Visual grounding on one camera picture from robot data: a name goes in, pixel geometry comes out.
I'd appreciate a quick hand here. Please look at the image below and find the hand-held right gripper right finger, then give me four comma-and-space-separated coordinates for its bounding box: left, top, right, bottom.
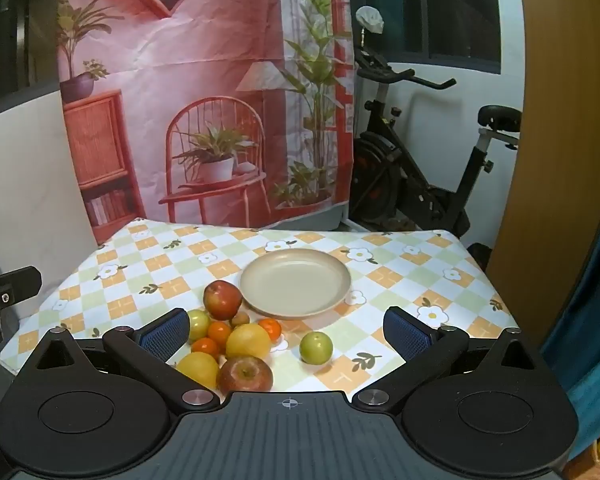
351, 305, 568, 413

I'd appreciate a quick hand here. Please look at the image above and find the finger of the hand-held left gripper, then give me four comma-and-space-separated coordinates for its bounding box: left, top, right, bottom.
0, 266, 42, 348

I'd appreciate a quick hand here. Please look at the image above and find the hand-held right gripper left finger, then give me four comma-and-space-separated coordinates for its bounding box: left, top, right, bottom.
17, 309, 223, 413

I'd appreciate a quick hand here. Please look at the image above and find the small orange mandarin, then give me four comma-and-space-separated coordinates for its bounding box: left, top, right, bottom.
191, 337, 220, 358
257, 318, 282, 343
207, 321, 232, 346

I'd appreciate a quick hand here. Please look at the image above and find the yellow lemon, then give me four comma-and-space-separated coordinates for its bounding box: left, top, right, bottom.
225, 323, 272, 361
176, 351, 221, 391

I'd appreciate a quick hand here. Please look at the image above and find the red apple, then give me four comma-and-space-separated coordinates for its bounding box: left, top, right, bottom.
203, 280, 243, 321
216, 356, 274, 395

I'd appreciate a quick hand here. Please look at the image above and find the green round fruit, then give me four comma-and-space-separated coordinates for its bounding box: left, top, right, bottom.
299, 331, 334, 365
187, 310, 212, 343

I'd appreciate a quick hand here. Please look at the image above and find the beige round plate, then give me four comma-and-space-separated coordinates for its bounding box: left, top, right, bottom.
239, 248, 353, 321

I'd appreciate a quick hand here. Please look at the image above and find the checked floral tablecloth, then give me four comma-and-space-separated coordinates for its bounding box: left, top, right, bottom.
0, 217, 518, 393

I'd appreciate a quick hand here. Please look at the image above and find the black exercise bike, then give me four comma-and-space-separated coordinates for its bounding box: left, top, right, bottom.
352, 30, 523, 251

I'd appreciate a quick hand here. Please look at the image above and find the teal curtain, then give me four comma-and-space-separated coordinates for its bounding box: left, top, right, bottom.
537, 135, 600, 411

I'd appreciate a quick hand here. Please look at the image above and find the dark glass window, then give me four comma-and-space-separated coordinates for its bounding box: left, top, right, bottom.
0, 0, 63, 116
350, 0, 503, 73

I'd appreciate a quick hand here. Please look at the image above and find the wooden panel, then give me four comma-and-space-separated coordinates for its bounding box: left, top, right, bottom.
485, 0, 600, 356

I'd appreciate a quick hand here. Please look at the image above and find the white plastic bag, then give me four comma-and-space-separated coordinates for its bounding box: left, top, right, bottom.
356, 5, 385, 36

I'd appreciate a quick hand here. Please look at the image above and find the printed pink wall tapestry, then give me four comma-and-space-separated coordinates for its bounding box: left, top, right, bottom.
55, 0, 356, 246

